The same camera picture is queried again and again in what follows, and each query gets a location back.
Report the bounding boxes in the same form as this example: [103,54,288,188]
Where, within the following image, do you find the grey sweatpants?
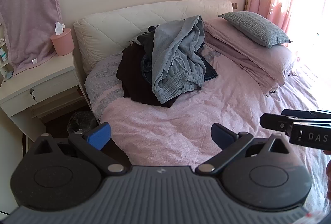
[151,15,207,104]

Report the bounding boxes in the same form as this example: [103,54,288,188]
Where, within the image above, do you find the grey checked pillow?
[218,11,292,49]

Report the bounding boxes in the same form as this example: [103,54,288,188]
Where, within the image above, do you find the dark blue jeans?
[140,41,218,85]

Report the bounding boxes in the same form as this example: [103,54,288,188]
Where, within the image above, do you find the folded pink duvet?
[203,17,281,97]

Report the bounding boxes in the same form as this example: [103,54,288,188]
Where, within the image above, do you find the pink tissue holder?
[50,28,75,56]

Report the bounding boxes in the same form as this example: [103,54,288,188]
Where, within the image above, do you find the person's right hand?
[323,149,331,200]

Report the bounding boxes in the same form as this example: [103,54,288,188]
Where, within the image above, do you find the cream nightstand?
[0,50,86,142]

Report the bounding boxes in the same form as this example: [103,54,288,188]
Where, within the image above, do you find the pink towel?
[0,0,64,76]

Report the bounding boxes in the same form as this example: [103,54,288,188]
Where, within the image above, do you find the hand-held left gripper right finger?
[195,123,291,176]

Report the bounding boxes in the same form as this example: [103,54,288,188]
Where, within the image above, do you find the waste bin with bag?
[67,111,100,136]

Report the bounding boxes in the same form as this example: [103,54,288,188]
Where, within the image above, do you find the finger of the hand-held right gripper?
[260,113,298,136]
[281,109,331,119]

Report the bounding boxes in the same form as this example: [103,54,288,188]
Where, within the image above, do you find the white tissue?
[54,21,65,36]

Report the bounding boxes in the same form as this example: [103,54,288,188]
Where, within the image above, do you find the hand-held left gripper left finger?
[31,122,131,176]

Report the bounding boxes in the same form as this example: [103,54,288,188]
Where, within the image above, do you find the white shelf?
[0,22,14,82]

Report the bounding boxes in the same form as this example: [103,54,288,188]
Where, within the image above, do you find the pink pillow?
[248,42,296,90]

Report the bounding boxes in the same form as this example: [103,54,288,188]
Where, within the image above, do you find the white quilted headboard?
[73,0,233,75]

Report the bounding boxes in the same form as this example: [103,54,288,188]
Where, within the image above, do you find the pink bed sheet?
[85,46,331,178]

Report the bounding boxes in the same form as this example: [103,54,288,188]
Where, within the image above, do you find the dark grey garment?
[137,25,161,56]

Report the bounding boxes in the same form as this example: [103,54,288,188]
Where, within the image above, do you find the dark maroon garment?
[116,42,179,109]

